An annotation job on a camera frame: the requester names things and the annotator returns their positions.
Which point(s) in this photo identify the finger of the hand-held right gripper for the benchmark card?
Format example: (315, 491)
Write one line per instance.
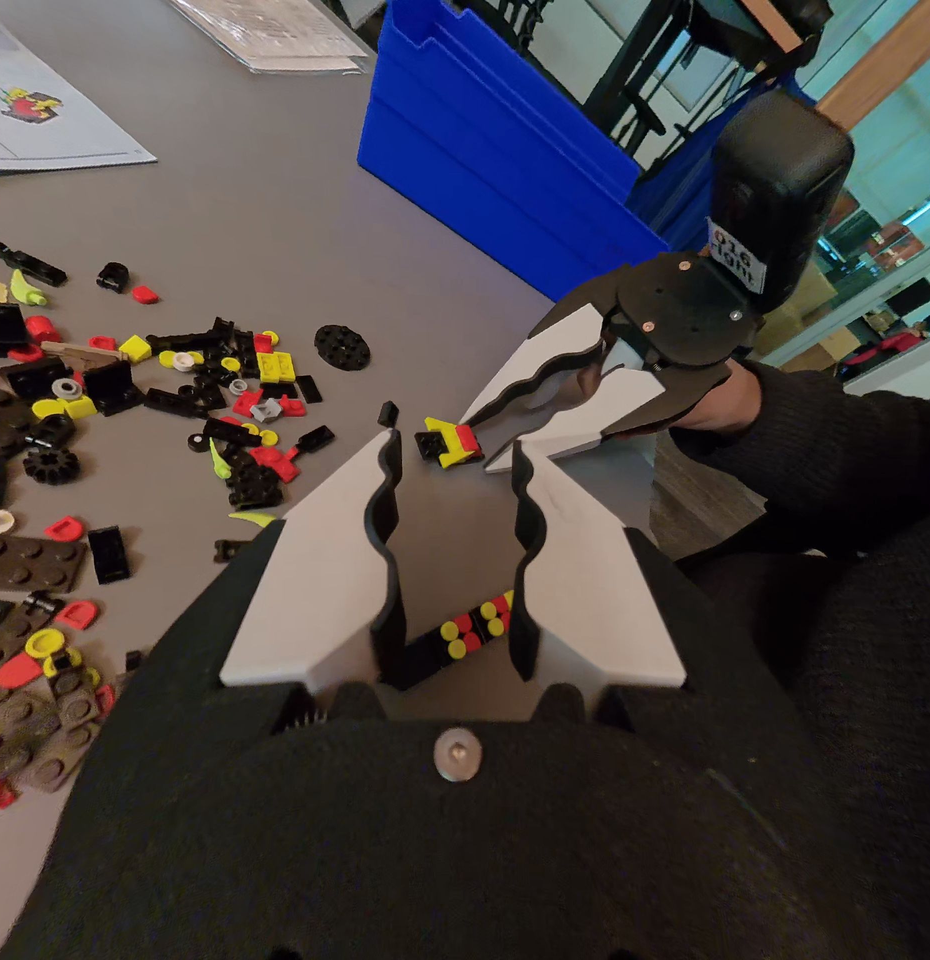
(585, 424)
(544, 356)

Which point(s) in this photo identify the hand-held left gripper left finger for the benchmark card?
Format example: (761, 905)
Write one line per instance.
(315, 585)

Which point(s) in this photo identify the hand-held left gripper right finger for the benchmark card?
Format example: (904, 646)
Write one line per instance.
(592, 600)

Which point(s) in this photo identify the small yellow red lego assembly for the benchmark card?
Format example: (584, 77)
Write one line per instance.
(450, 444)

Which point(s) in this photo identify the long black lego assembly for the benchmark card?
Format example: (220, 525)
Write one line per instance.
(465, 634)

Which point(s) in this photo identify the lego instruction booklet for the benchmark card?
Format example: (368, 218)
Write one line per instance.
(60, 135)

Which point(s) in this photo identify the person's right forearm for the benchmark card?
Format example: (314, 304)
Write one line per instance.
(832, 457)

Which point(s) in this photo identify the small black lego tile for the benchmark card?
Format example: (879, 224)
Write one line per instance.
(388, 414)

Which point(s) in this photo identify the black round lego plate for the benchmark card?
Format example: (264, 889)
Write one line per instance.
(343, 349)

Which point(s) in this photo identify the pile of loose lego pieces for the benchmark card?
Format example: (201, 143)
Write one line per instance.
(30, 559)

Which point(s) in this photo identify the red lego slope piece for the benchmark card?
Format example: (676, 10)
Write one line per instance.
(145, 295)

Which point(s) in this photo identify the black rounded lego piece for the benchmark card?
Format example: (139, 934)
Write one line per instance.
(112, 277)

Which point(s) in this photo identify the lime lego claw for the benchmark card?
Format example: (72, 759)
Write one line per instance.
(22, 286)

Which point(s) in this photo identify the black lego bar piece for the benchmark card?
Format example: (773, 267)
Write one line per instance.
(30, 264)

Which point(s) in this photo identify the person's right hand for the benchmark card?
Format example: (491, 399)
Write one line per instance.
(727, 397)

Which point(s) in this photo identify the cardboard box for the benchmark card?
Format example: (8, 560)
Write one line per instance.
(806, 315)

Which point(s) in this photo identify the black metal stand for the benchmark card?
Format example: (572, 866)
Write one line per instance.
(630, 52)

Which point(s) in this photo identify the clear plastic document sleeve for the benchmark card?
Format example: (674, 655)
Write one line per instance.
(285, 37)

